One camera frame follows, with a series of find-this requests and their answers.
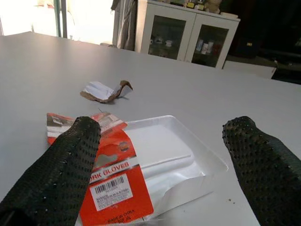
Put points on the beige plush toy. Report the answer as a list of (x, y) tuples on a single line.
[(212, 5)]

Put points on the red work gloves package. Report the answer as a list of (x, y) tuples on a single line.
[(113, 150)]

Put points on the green metal pole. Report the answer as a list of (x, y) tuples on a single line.
[(57, 16)]

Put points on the grey curtain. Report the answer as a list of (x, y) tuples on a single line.
[(124, 23)]

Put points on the white shallow tray box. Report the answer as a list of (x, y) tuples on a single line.
[(160, 146)]

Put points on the white glass door cabinet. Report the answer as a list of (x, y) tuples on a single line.
[(143, 28)]

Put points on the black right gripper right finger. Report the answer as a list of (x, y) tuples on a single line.
[(263, 164)]

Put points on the black furniture unit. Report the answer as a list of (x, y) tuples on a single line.
[(270, 28)]

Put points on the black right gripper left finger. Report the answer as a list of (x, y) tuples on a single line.
[(58, 164)]

